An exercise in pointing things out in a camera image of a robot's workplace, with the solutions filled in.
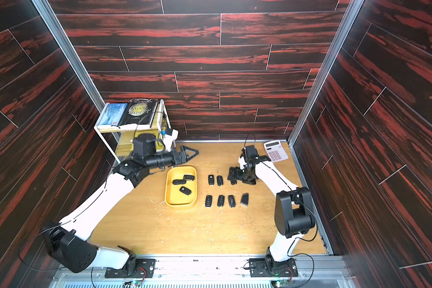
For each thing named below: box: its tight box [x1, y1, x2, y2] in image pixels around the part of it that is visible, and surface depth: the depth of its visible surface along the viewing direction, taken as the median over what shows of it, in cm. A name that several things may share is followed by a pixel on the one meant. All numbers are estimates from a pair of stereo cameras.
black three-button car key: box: [217, 194, 225, 207], surface depth 95 cm
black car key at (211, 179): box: [208, 174, 215, 186], surface depth 103 cm
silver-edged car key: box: [228, 194, 236, 208], surface depth 94 cm
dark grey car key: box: [240, 192, 249, 207], surface depth 95 cm
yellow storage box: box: [164, 166, 198, 209], surface depth 99 cm
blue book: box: [97, 103, 128, 126], surface depth 87 cm
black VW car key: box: [179, 186, 192, 196], surface depth 98 cm
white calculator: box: [264, 140, 289, 163], surface depth 117 cm
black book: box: [118, 98, 159, 128], surface depth 88 cm
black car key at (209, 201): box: [205, 195, 213, 208], surface depth 95 cm
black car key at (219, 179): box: [216, 175, 224, 186], surface depth 103 cm
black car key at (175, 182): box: [172, 179, 186, 185], surface depth 101 cm
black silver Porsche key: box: [183, 174, 195, 181], surface depth 103 cm
